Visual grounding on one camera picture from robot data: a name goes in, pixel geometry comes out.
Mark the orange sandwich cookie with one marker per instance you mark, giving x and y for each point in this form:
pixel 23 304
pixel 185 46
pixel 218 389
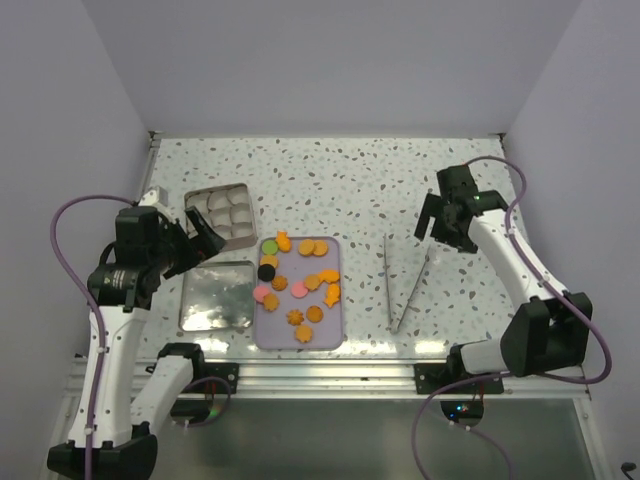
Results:
pixel 271 260

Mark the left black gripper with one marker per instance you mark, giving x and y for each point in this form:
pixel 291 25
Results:
pixel 207 240

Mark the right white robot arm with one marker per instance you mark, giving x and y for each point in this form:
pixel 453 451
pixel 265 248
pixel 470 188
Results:
pixel 549 328

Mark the round orange cookie centre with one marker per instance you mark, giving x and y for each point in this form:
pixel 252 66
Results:
pixel 312 282

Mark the aluminium front rail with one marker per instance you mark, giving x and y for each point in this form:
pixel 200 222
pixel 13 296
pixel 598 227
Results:
pixel 341 379

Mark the orange fish cookie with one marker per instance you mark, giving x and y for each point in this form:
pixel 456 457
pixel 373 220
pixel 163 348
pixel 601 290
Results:
pixel 332 294
pixel 284 243

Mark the lavender plastic tray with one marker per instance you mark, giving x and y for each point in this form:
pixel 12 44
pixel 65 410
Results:
pixel 271 330

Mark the orange chip cookie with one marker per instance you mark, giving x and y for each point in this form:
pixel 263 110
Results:
pixel 314 314

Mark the orange rosette cookie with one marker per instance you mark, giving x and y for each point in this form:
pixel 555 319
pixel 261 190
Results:
pixel 295 317

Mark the orange leaf cookie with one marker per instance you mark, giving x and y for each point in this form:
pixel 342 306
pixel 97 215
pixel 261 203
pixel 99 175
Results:
pixel 303 334
pixel 270 302

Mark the orange fish cookie right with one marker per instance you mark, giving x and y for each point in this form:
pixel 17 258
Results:
pixel 332 294

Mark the green sandwich cookie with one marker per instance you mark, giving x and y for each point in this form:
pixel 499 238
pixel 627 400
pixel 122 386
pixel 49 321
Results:
pixel 270 247

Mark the orange fish cookie top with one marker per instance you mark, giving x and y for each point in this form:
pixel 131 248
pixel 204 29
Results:
pixel 284 243

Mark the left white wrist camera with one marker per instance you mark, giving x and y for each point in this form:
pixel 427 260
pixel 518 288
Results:
pixel 154 197

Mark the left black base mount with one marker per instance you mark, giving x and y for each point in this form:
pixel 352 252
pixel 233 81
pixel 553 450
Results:
pixel 227 371

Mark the orange shell cookie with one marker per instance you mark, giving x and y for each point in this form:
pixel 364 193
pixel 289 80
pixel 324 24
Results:
pixel 329 276

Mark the orange swirl cookie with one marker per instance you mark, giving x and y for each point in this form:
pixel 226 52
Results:
pixel 279 283

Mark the pink sandwich cookie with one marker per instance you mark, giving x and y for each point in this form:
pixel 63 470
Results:
pixel 260 292
pixel 298 290

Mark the pink sandwich cookie centre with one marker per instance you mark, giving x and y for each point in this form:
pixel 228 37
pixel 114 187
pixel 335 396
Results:
pixel 298 290

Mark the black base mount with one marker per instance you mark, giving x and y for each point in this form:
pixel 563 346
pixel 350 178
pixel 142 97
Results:
pixel 227 371
pixel 429 377

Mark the round orange cookie top left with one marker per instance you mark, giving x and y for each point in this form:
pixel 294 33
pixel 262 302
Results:
pixel 306 247

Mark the black sandwich cookie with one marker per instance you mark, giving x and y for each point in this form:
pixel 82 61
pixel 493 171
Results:
pixel 266 272

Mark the cookie tin with liners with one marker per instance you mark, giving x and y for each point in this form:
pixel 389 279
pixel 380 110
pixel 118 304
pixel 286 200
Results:
pixel 228 210

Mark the orange leaf cookie bottom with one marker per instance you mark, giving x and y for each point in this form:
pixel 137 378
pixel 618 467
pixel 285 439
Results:
pixel 303 334

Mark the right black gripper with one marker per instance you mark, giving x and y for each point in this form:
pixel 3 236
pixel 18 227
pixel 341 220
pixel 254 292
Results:
pixel 459 241

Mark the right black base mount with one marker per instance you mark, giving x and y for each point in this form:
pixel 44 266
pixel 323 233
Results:
pixel 429 377

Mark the pink sandwich cookie left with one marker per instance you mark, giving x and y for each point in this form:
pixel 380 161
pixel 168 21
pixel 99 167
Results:
pixel 260 292

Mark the orange leaf cookie left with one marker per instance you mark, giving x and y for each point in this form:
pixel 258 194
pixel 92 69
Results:
pixel 270 302

